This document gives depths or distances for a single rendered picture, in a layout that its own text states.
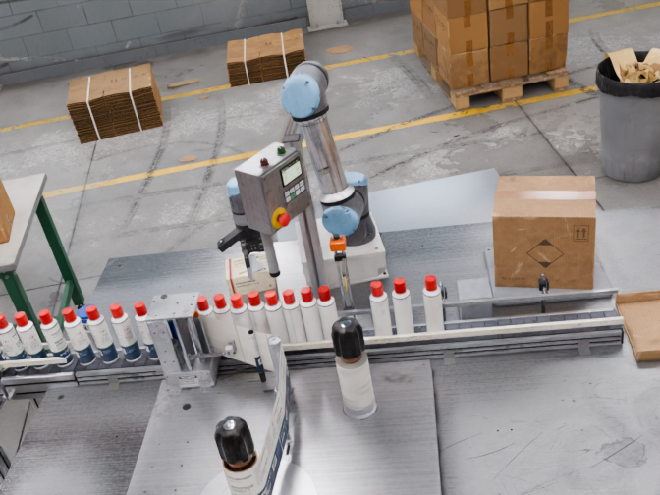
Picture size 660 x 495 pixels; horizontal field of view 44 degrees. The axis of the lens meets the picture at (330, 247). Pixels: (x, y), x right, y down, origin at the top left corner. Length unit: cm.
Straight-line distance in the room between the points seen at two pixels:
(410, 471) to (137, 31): 617
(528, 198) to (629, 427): 76
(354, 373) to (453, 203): 118
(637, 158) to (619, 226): 182
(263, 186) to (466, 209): 112
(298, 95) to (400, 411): 94
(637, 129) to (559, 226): 222
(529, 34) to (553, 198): 327
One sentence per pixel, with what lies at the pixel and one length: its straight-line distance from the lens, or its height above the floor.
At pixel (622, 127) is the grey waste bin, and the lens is 468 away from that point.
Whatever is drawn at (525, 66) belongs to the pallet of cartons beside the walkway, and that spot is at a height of 21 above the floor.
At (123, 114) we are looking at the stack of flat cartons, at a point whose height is 16.
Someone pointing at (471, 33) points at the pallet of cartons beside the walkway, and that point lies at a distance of 560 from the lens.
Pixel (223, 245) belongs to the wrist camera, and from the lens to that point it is 275.
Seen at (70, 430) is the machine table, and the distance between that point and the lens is 255.
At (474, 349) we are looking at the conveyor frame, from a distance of 242.
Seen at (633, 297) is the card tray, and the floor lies 85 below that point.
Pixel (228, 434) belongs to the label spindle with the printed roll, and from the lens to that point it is 185.
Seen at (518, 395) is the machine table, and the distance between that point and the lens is 232.
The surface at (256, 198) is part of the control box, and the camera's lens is 219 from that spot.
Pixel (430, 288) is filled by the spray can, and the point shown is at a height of 106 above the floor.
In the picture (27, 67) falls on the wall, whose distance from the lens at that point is 801.
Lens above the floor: 248
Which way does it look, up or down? 34 degrees down
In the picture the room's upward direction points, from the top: 10 degrees counter-clockwise
